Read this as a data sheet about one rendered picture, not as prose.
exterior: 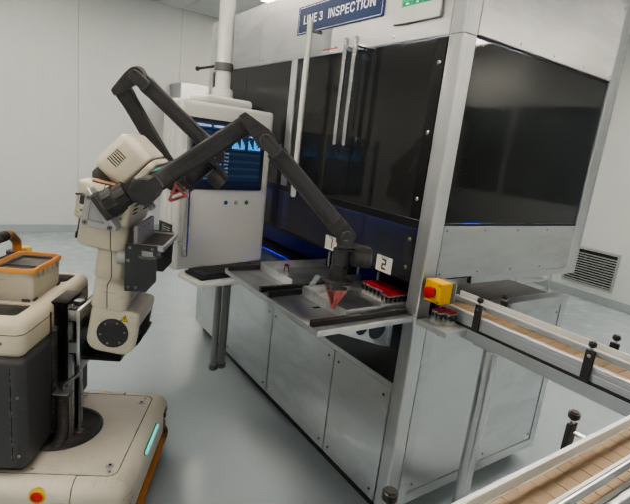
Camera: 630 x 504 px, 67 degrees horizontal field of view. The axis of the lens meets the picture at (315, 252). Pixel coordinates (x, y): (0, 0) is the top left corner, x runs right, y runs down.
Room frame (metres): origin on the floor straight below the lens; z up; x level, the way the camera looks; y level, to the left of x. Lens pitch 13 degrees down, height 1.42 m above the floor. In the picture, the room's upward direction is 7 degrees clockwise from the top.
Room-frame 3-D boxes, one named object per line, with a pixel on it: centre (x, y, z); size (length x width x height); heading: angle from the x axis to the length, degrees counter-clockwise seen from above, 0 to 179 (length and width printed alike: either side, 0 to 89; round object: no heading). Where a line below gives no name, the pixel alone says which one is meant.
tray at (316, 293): (1.65, -0.18, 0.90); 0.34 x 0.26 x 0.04; 126
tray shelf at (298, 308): (1.75, -0.03, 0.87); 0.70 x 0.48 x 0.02; 35
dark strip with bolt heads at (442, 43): (1.61, -0.32, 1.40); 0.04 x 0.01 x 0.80; 35
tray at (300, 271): (1.93, 0.01, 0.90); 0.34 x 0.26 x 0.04; 125
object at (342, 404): (2.67, -0.19, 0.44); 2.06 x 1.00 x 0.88; 35
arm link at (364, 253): (1.50, -0.13, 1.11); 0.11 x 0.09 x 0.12; 99
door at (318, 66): (2.15, 0.04, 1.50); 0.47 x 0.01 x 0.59; 35
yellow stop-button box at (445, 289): (1.51, -0.43, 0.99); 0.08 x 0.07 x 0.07; 125
